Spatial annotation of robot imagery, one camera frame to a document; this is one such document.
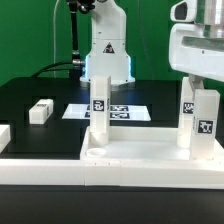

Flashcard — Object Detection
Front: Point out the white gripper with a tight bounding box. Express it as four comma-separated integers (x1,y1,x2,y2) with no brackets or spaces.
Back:
169,0,224,94

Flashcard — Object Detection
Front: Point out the white desk tabletop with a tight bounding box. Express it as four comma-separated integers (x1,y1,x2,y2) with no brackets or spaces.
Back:
80,126,224,189

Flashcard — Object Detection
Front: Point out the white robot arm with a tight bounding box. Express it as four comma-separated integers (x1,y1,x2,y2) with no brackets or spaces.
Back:
80,0,224,87

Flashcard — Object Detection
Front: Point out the fiducial marker sheet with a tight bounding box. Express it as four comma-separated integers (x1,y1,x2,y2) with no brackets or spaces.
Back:
61,103,152,122

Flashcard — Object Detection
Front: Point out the white front obstacle bar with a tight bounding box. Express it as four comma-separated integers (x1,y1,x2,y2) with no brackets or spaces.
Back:
0,159,224,189

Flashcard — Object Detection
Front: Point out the white left obstacle block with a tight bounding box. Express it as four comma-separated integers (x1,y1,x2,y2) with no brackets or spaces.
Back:
0,125,11,153

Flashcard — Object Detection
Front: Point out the black camera pole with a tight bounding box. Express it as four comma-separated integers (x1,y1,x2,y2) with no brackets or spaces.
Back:
66,0,95,80

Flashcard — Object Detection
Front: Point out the black cable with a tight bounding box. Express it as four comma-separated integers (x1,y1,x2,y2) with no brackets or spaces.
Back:
31,61,83,79

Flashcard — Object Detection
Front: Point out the white cable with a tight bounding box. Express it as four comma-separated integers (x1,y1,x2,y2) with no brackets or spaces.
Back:
53,0,62,79

